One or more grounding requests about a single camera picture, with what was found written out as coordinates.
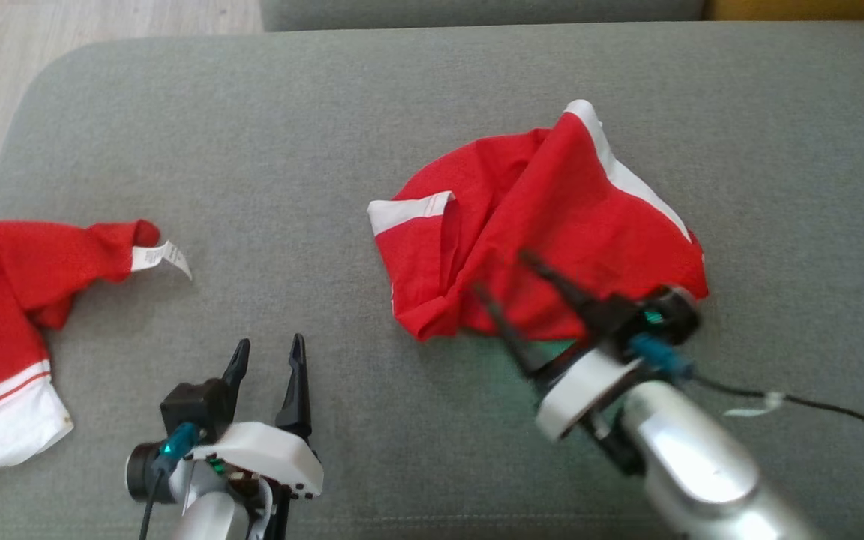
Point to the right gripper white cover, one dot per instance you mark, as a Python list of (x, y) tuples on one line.
[(582, 390)]

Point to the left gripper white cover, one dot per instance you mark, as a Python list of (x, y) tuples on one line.
[(274, 454)]

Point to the red garment with white stripe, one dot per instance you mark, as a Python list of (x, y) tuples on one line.
[(552, 195)]

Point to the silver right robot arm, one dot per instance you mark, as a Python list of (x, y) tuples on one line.
[(702, 465)]

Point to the grey sofa seat cushion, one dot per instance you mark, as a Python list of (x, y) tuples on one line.
[(327, 150)]

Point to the yellow object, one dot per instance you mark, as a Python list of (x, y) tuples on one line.
[(814, 7)]

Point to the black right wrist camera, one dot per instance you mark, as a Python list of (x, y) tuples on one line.
[(668, 311)]

